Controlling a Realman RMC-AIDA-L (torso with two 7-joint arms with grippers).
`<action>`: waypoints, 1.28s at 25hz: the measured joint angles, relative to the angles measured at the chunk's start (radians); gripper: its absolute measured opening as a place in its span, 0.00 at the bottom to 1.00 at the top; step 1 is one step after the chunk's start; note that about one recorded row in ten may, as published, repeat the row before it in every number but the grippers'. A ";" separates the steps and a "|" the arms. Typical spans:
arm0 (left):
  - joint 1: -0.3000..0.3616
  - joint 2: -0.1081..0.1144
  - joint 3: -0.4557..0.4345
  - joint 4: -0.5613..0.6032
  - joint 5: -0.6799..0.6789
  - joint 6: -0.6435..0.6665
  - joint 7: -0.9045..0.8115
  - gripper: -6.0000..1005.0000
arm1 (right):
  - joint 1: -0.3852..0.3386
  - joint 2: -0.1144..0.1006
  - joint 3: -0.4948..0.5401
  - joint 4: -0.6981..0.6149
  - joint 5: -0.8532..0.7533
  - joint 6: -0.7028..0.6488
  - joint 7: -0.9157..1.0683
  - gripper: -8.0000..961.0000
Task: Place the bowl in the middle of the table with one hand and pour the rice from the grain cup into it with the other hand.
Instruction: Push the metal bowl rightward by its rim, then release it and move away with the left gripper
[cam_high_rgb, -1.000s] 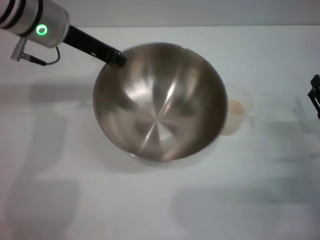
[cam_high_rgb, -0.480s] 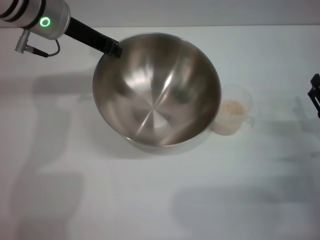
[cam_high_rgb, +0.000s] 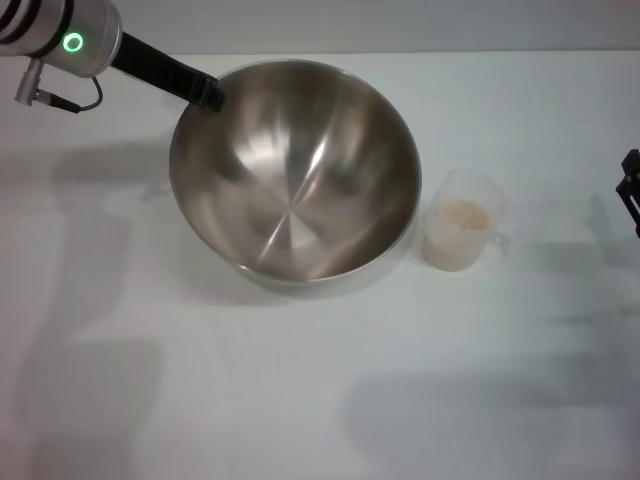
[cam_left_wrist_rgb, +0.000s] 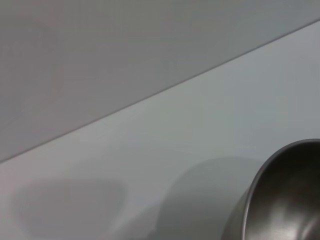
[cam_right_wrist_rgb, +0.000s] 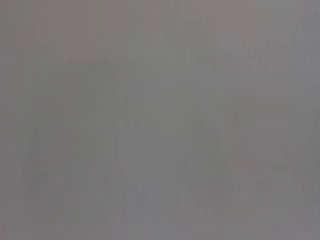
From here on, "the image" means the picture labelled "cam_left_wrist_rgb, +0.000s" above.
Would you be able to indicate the large stainless steel mixing bowl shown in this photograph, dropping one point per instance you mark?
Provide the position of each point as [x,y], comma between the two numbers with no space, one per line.
[282,195]

